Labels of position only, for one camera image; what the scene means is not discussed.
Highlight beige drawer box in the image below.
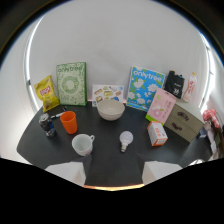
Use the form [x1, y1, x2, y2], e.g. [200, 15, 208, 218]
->
[164, 103, 205, 144]

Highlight beige ceramic bowl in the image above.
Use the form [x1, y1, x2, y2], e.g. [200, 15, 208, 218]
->
[96, 99, 126, 122]

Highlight blue onlytree box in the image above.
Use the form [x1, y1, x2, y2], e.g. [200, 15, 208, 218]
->
[125, 65, 166, 112]

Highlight white light bulb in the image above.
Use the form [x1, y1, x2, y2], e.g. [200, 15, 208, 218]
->
[119, 130, 134, 154]

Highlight green onlytree box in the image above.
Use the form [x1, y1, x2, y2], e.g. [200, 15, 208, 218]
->
[55, 61, 88, 107]

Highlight white sticker sheet card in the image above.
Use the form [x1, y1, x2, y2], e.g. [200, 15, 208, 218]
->
[91, 83, 125, 108]

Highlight white orange small box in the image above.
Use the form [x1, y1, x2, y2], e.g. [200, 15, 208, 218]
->
[146, 120, 169, 147]

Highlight red white checkered cloth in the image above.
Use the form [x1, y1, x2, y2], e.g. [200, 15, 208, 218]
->
[202, 108, 222, 130]

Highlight orange plastic cup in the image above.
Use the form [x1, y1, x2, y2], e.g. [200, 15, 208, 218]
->
[59, 110, 79, 135]

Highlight black pouch bag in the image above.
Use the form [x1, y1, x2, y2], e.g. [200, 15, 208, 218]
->
[164, 70, 186, 100]

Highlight pink tissue pack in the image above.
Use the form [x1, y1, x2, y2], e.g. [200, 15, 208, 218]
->
[145, 87, 177, 126]

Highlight white red bottle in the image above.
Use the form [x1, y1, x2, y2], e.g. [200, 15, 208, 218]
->
[182, 72, 198, 103]

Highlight yellow chips bag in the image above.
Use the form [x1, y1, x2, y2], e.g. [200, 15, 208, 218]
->
[33, 74, 61, 113]

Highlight white ceramic mug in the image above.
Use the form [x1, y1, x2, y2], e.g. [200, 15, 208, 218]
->
[71, 133, 96, 157]

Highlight black drink can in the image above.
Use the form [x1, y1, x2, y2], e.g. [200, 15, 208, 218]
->
[38, 113, 57, 139]

